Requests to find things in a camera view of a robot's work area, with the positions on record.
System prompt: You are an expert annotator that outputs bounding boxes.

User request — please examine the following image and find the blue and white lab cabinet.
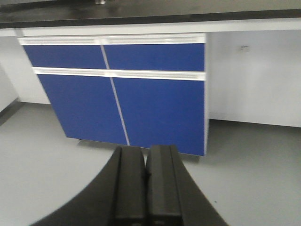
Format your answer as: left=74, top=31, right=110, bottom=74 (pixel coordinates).
left=18, top=32, right=208, bottom=156

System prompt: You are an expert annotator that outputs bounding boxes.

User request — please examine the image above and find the black lab bench top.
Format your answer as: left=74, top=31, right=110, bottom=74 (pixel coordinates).
left=0, top=0, right=301, bottom=29

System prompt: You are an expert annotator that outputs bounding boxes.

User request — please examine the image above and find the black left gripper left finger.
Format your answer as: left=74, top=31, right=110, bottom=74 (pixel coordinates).
left=34, top=146, right=145, bottom=226

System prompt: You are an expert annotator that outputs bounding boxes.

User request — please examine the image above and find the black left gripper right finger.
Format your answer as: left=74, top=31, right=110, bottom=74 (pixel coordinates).
left=146, top=145, right=227, bottom=226

